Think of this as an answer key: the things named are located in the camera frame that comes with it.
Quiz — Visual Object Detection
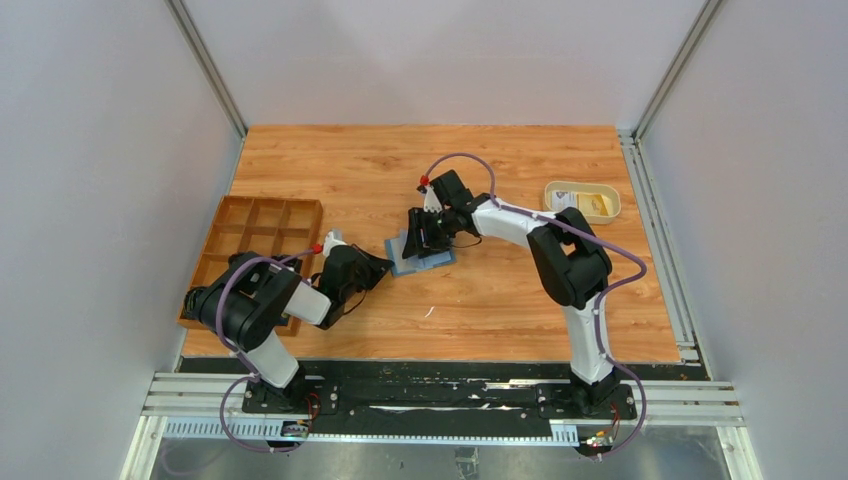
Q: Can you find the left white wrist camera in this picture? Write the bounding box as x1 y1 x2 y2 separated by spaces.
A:
322 228 347 257

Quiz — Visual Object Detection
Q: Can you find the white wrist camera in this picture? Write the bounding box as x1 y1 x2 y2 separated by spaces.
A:
417 185 443 214
322 228 347 257

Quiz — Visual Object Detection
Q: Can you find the cream oval plastic tray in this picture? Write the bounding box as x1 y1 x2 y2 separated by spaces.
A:
542 181 622 225

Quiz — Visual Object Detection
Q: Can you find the left aluminium corner post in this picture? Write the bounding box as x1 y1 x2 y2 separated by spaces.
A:
164 0 248 141

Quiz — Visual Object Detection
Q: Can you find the card lying in tray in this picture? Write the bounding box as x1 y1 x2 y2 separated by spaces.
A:
549 190 579 212

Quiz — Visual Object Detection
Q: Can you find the blue card holder wallet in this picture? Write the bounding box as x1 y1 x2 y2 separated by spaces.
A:
384 229 457 278

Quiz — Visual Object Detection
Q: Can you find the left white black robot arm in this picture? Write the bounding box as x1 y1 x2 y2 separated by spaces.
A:
183 241 394 402

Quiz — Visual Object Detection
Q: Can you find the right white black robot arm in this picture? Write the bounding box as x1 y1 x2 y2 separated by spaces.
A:
401 170 618 410

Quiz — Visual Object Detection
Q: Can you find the gold VIP card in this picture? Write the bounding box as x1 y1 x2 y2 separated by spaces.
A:
578 192 609 218

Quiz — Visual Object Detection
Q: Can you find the right aluminium corner post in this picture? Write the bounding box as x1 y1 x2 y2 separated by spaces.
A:
631 0 724 143

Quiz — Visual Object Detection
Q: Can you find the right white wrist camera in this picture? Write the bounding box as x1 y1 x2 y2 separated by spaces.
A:
417 185 443 214

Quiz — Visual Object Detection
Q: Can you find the aluminium corner post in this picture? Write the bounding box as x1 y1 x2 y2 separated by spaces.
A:
164 0 248 141
631 0 724 143

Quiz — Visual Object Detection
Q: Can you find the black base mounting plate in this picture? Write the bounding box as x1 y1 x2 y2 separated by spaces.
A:
178 357 710 439

